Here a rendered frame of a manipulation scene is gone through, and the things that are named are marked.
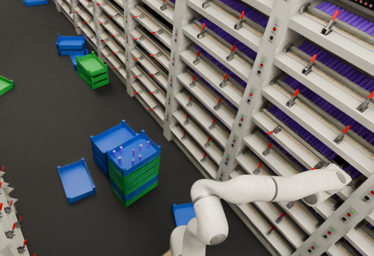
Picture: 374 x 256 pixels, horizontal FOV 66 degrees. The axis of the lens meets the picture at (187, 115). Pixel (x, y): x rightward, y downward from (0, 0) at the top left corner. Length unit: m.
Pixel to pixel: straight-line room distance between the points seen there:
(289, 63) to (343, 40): 0.25
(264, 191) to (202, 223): 0.23
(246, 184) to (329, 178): 0.32
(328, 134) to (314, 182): 0.35
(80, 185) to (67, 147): 0.42
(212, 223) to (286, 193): 0.28
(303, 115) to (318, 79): 0.19
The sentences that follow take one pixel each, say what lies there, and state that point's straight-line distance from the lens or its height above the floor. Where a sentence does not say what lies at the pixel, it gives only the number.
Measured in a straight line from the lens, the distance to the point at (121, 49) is 3.01.
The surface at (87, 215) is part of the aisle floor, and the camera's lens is 2.26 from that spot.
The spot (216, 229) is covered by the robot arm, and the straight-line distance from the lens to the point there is 1.01.
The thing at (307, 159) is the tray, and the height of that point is 0.94.
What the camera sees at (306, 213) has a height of 0.58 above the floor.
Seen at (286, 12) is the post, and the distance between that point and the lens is 1.34.
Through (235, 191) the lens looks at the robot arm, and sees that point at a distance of 0.97.
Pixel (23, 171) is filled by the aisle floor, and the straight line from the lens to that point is 2.58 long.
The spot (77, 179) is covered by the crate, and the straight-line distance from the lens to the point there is 2.42.
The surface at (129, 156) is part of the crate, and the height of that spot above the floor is 0.40.
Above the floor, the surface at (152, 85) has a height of 0.38.
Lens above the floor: 1.99
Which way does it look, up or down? 44 degrees down
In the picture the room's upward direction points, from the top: 10 degrees clockwise
